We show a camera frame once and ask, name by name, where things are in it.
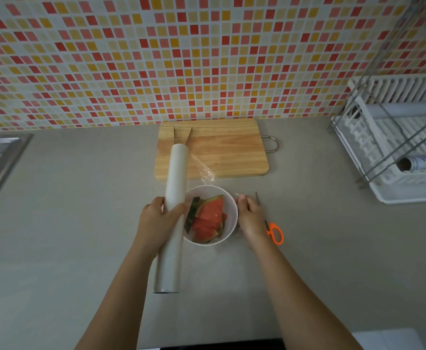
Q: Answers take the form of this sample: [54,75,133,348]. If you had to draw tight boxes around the white cling film roll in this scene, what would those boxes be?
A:
[153,143,189,294]

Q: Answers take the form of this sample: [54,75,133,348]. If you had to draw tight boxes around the large red watermelon wedge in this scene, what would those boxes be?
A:
[195,195,225,223]

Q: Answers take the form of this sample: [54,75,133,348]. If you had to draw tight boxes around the black appliance edge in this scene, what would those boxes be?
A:
[160,338,286,350]

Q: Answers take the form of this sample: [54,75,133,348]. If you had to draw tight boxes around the metal wire rack frame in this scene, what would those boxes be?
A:
[339,0,426,190]

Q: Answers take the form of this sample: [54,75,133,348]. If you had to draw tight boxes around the printed foil roll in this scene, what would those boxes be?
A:
[396,154,426,174]

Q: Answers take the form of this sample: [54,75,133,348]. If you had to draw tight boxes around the white round bowl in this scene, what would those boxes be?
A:
[182,184,239,247]

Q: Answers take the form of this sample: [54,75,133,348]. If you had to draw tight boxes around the orange handled scissors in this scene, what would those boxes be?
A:
[255,192,284,246]

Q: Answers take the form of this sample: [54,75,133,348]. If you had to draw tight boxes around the person's right hand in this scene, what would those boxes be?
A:
[235,194,272,251]

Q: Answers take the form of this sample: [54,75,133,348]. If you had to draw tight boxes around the white cabinet front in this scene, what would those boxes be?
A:
[351,325,426,350]

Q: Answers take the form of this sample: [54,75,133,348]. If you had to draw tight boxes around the white plastic dish rack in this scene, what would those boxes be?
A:
[331,74,426,205]

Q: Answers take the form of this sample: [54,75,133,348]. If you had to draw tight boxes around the person's right forearm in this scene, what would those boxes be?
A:
[247,241,364,350]

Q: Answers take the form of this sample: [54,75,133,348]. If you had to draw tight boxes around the wooden cutting board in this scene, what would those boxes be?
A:
[154,118,280,180]

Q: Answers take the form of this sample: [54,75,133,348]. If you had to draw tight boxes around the dark green watermelon rind piece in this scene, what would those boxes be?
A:
[184,197,201,234]

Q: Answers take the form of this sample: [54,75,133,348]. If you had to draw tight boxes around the plain white paper roll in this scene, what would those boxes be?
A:
[365,101,426,121]

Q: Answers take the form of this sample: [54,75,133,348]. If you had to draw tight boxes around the person's left forearm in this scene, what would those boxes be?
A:
[75,245,162,350]

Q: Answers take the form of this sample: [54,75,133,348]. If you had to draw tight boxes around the person's left hand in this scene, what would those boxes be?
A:
[136,196,189,258]

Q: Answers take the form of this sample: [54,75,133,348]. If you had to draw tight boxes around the clear cling film sheet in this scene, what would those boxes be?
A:
[184,153,248,248]

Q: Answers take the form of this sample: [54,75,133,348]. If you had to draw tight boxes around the small red watermelon chunk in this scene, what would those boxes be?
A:
[192,219,225,244]

